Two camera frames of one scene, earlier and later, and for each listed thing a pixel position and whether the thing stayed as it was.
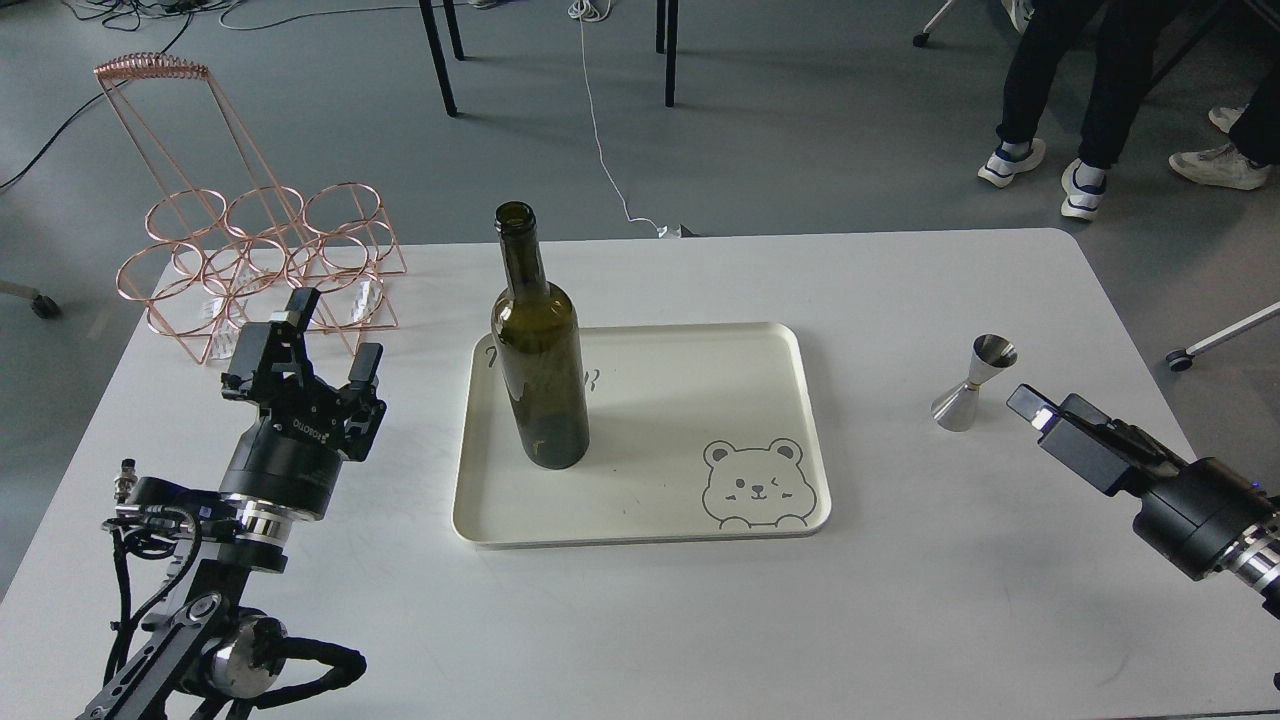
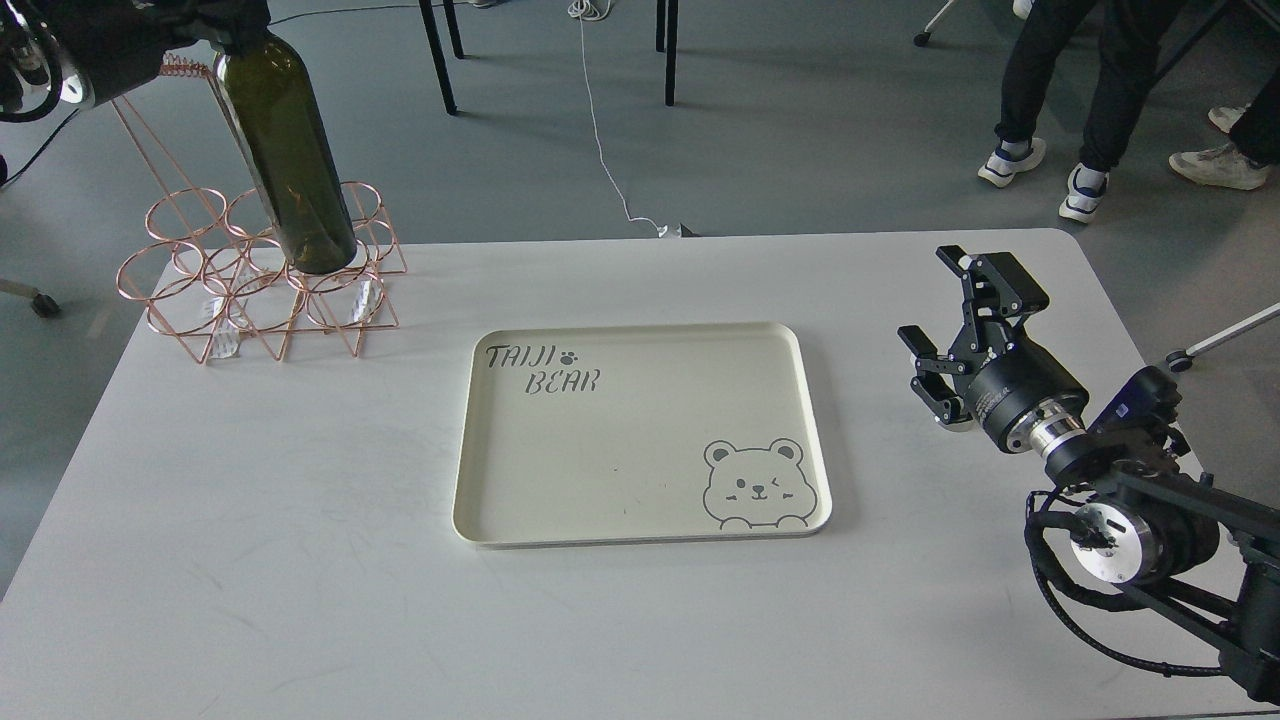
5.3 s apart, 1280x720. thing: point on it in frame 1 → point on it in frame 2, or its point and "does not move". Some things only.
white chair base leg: (921, 39) does not move
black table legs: (434, 41) does not move
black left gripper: (289, 458) → (114, 44)
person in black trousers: (1122, 38) does not move
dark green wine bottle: (535, 324) → (293, 153)
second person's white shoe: (1222, 166) does not move
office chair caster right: (1182, 359) does not move
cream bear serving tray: (694, 430) does not move
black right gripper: (1191, 516) → (997, 293)
